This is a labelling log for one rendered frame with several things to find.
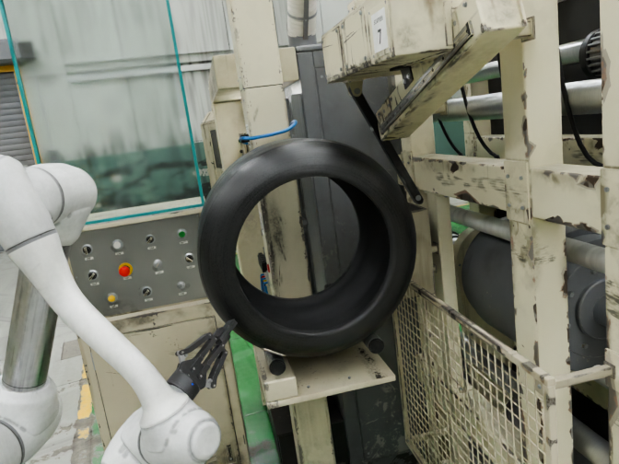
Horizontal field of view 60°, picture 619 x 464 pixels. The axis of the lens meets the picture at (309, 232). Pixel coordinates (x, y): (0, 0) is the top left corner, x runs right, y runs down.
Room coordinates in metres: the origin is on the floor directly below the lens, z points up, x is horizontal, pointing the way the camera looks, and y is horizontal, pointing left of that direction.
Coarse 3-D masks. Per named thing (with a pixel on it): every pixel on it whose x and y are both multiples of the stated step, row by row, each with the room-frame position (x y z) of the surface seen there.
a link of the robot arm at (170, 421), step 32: (32, 256) 1.02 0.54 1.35; (64, 256) 1.07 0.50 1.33; (64, 288) 1.03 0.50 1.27; (64, 320) 1.01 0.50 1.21; (96, 320) 1.00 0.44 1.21; (96, 352) 0.98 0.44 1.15; (128, 352) 0.96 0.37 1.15; (160, 384) 0.94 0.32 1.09; (160, 416) 0.90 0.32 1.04; (192, 416) 0.90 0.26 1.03; (160, 448) 0.88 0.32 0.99; (192, 448) 0.86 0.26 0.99
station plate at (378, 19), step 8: (384, 8) 1.16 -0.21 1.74; (376, 16) 1.21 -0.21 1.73; (384, 16) 1.16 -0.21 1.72; (376, 24) 1.22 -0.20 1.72; (384, 24) 1.17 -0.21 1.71; (376, 32) 1.22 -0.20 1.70; (384, 32) 1.17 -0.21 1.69; (376, 40) 1.23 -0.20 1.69; (384, 40) 1.18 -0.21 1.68; (376, 48) 1.24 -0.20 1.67; (384, 48) 1.18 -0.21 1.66
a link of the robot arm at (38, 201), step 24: (0, 168) 1.04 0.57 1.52; (24, 168) 1.09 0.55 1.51; (0, 192) 1.02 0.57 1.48; (24, 192) 1.04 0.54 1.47; (48, 192) 1.10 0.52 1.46; (0, 216) 1.01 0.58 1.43; (24, 216) 1.02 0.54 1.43; (48, 216) 1.07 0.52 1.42; (0, 240) 1.02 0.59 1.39; (24, 240) 1.01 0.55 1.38
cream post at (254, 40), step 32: (256, 0) 1.72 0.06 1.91; (256, 32) 1.71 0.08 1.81; (256, 64) 1.71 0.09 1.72; (256, 96) 1.71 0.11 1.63; (256, 128) 1.71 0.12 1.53; (288, 192) 1.72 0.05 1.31; (288, 224) 1.72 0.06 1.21; (288, 256) 1.71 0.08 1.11; (288, 288) 1.71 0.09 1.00; (320, 416) 1.72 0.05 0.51; (320, 448) 1.72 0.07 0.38
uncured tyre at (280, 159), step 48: (288, 144) 1.37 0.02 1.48; (336, 144) 1.39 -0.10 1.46; (240, 192) 1.30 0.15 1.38; (384, 192) 1.37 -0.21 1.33; (384, 240) 1.62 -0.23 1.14; (240, 288) 1.29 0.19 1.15; (336, 288) 1.63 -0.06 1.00; (384, 288) 1.35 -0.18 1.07; (240, 336) 1.33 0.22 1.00; (288, 336) 1.31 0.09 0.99; (336, 336) 1.33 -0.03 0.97
